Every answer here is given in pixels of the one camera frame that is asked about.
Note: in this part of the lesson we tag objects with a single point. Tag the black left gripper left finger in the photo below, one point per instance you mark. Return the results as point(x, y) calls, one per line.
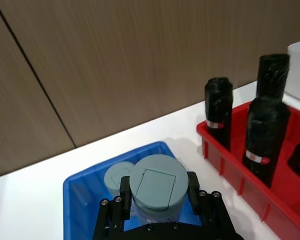
point(125, 197)

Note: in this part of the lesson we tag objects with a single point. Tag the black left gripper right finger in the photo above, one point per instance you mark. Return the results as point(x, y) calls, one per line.
point(193, 192)

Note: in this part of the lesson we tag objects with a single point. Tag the large grey-lidded wipes canister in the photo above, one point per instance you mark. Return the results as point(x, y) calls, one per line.
point(156, 182)

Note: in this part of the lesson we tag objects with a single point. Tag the small grey-lidded wipes canister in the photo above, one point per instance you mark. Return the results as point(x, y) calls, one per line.
point(116, 176)

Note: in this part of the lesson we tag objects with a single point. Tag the blue plastic bin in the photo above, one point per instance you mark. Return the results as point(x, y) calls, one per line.
point(90, 185)

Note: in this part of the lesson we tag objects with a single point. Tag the red plastic bin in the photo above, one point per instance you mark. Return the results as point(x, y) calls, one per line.
point(255, 185)

